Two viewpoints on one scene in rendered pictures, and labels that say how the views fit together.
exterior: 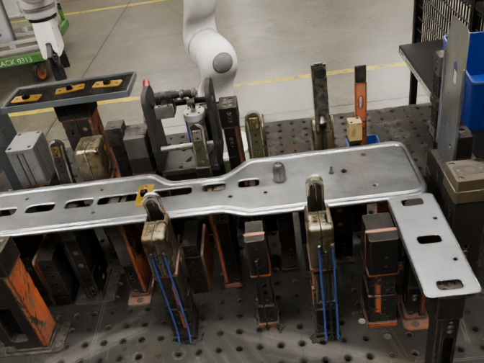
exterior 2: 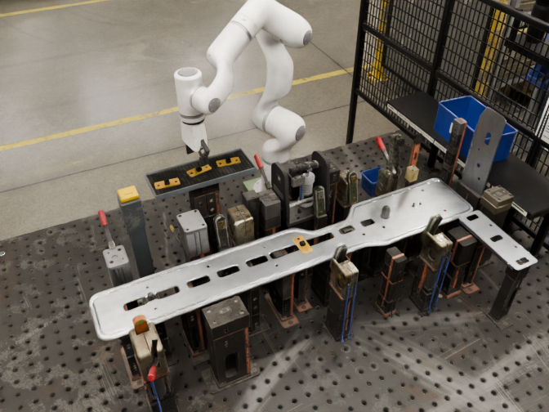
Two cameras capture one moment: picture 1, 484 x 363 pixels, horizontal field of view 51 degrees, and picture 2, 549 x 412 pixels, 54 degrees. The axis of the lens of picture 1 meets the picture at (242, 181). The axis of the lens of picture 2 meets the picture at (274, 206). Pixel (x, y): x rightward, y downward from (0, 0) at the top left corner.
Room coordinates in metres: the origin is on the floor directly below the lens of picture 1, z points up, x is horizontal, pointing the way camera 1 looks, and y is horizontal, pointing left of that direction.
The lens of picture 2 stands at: (-0.02, 1.01, 2.29)
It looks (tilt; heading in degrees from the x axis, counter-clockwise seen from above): 41 degrees down; 329
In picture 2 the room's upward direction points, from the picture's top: straight up
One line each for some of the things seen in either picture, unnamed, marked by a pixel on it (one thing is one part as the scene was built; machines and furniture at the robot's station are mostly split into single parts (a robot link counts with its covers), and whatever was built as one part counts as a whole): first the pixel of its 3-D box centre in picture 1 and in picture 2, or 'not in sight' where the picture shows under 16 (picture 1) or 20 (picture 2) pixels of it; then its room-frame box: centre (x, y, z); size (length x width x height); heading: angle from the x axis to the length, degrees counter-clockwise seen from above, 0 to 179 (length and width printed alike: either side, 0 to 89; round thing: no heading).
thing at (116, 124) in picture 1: (132, 181); (252, 235); (1.27, 0.32, 0.90); 0.05 x 0.05 x 0.40; 84
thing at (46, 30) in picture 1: (48, 33); (194, 130); (1.41, 0.45, 1.33); 0.10 x 0.07 x 0.11; 5
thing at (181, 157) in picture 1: (194, 163); (299, 212); (1.24, 0.13, 0.94); 0.18 x 0.13 x 0.49; 84
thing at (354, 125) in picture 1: (355, 178); (405, 204); (1.12, -0.31, 0.88); 0.04 x 0.04 x 0.36; 84
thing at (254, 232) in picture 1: (263, 277); (390, 283); (0.85, -0.01, 0.84); 0.11 x 0.08 x 0.29; 174
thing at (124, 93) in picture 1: (70, 91); (201, 172); (1.40, 0.44, 1.16); 0.37 x 0.14 x 0.02; 84
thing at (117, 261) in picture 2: not in sight; (125, 292); (1.27, 0.82, 0.88); 0.11 x 0.10 x 0.36; 174
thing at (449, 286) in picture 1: (441, 336); (507, 290); (0.61, -0.33, 0.84); 0.11 x 0.06 x 0.29; 174
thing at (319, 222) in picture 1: (321, 274); (429, 271); (0.80, -0.14, 0.87); 0.12 x 0.09 x 0.35; 174
